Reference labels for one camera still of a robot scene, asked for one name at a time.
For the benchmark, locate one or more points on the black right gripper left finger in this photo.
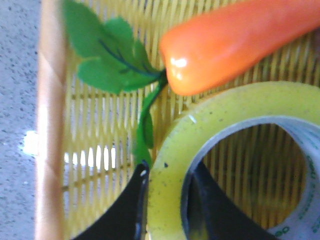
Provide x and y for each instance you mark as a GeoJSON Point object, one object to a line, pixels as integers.
{"type": "Point", "coordinates": [126, 219]}

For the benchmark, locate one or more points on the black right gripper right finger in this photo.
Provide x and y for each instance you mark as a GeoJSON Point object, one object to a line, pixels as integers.
{"type": "Point", "coordinates": [211, 215]}

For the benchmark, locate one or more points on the yellow clear tape roll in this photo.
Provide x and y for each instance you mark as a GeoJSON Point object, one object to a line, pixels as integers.
{"type": "Point", "coordinates": [170, 180]}

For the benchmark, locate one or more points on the yellow wicker basket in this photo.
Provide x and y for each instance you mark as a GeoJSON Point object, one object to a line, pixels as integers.
{"type": "Point", "coordinates": [85, 135]}

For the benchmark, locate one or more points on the orange toy carrot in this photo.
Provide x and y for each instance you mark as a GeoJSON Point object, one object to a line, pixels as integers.
{"type": "Point", "coordinates": [202, 53]}

